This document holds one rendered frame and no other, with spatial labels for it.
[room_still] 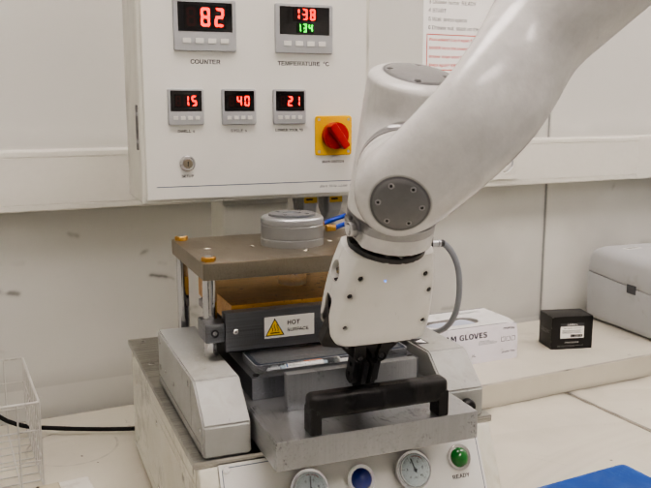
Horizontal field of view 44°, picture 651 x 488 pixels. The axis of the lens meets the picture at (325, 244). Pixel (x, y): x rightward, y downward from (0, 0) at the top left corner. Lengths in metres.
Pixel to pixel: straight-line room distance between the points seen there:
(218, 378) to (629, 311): 1.17
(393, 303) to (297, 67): 0.47
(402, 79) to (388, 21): 0.97
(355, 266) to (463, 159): 0.18
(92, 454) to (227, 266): 0.52
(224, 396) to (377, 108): 0.35
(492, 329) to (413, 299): 0.81
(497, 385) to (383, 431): 0.69
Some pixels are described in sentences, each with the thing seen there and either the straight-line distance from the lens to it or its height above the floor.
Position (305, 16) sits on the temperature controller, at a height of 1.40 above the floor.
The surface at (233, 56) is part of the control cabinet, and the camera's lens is 1.11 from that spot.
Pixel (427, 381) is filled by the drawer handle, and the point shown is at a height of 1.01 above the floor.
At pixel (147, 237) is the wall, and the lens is 1.47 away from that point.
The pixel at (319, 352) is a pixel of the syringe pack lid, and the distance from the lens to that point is 0.92.
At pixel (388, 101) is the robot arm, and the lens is 0.67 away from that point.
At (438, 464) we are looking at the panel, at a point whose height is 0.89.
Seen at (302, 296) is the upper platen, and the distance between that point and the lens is 0.95.
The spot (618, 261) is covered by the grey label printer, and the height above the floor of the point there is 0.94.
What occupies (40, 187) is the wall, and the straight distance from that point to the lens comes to 1.38.
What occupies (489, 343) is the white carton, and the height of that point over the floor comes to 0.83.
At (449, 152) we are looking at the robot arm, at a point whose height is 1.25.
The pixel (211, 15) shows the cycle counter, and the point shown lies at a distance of 1.10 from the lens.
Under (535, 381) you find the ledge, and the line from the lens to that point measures 1.54.
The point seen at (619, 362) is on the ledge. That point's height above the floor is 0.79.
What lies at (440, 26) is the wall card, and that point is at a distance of 1.71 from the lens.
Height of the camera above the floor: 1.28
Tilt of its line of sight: 10 degrees down
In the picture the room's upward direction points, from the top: straight up
